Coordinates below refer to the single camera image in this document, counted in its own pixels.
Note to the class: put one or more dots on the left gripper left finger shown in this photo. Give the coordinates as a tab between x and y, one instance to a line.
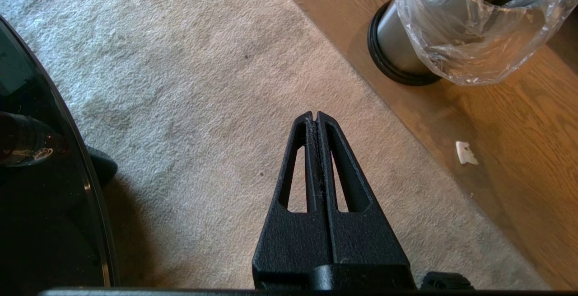
293	241

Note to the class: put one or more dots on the white paper scrap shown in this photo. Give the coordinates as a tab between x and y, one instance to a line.
465	152

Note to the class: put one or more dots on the round black glass table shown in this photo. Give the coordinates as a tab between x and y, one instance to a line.
40	174

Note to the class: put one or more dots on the black table leg foot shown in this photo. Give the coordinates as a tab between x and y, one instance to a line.
103	165

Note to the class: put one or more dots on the silver metal trash bin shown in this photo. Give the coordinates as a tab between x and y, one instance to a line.
397	38

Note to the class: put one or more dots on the clear plastic bin liner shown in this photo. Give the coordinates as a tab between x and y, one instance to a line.
469	29

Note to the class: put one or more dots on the grey carpet rug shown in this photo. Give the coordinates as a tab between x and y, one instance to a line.
203	106

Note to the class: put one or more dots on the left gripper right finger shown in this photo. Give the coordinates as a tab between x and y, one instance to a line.
361	241

